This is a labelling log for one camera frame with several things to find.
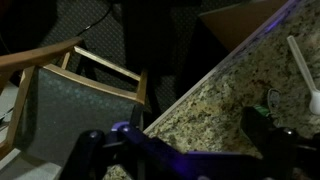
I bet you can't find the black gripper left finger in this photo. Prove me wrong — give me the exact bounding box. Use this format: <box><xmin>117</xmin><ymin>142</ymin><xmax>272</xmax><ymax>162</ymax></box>
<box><xmin>59</xmin><ymin>121</ymin><xmax>188</xmax><ymax>180</ymax></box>

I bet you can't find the wooden chair grey seat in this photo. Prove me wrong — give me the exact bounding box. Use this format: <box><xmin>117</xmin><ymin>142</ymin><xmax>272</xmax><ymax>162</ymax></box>
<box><xmin>0</xmin><ymin>36</ymin><xmax>149</xmax><ymax>168</ymax></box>

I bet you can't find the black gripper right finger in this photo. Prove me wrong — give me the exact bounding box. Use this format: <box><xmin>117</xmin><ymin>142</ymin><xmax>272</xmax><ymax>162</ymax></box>
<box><xmin>239</xmin><ymin>106</ymin><xmax>320</xmax><ymax>180</ymax></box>

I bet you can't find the black floor cable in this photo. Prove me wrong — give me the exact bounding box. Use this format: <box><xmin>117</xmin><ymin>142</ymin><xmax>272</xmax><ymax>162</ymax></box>
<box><xmin>76</xmin><ymin>2</ymin><xmax>114</xmax><ymax>37</ymax></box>

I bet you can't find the white plastic spoon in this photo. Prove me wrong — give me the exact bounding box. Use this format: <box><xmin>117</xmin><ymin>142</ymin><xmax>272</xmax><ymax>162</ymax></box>
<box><xmin>286</xmin><ymin>35</ymin><xmax>320</xmax><ymax>116</ymax></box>

